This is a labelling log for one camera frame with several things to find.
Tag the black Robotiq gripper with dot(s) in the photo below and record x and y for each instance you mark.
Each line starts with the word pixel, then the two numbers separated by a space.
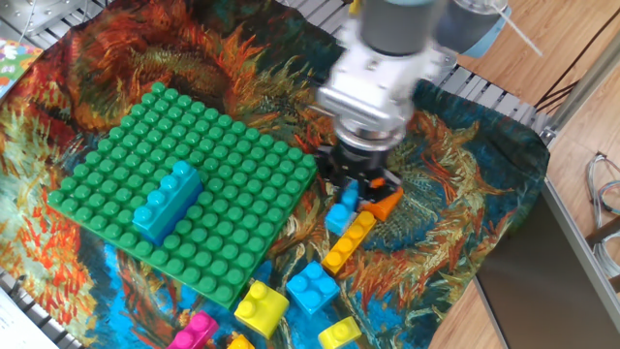
pixel 361 160

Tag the light blue three-stud brick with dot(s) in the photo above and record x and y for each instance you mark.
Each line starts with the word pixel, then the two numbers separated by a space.
pixel 339 218

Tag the teal four-stud brick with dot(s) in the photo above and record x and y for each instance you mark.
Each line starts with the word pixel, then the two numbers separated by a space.
pixel 164 203

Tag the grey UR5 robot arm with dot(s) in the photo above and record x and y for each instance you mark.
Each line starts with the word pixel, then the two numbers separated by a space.
pixel 397 24

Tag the orange two-stud block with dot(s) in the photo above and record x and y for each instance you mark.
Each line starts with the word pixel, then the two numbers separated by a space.
pixel 385 206

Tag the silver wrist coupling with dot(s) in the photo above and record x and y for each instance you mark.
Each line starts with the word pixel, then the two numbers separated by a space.
pixel 370 133

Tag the small yellow-orange four-stud brick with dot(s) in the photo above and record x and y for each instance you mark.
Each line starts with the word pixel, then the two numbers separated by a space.
pixel 346 244

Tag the light blue square brick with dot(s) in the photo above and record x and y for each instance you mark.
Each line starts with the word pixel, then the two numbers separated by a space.
pixel 312 291

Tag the painted sunflower pattern cloth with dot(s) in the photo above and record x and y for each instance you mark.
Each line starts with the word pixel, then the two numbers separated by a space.
pixel 484 169

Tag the small yellow single-stud brick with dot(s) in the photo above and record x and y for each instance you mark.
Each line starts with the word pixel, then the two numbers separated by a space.
pixel 339 334

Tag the yellow two-stud block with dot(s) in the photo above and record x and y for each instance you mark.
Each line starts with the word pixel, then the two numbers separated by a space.
pixel 264 310

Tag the yellow clip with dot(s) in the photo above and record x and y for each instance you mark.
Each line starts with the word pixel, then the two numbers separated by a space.
pixel 354 6

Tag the long orange-yellow brick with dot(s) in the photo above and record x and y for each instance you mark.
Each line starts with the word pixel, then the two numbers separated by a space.
pixel 240 344

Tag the dark grey framed panel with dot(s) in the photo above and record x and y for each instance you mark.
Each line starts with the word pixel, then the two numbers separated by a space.
pixel 542 281

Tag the green studded baseplate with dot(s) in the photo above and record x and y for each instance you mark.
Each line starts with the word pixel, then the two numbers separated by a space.
pixel 145 145

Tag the magenta three-stud brick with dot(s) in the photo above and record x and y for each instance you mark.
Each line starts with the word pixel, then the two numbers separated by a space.
pixel 196 334

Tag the brown wooden bar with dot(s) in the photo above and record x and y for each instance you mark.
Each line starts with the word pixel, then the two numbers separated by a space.
pixel 605 235

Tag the silver perforated metal plate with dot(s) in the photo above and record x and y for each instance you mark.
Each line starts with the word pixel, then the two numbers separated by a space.
pixel 48 12

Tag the colourful printed paper sheet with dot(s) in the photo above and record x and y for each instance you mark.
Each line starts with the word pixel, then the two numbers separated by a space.
pixel 14 60

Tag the white paper sheet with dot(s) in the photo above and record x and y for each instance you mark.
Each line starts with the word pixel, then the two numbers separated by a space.
pixel 14 325

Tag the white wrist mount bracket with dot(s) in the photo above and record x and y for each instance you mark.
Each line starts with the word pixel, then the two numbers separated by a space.
pixel 373 82

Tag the aluminium frame post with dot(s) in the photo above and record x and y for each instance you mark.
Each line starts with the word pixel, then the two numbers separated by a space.
pixel 581 82

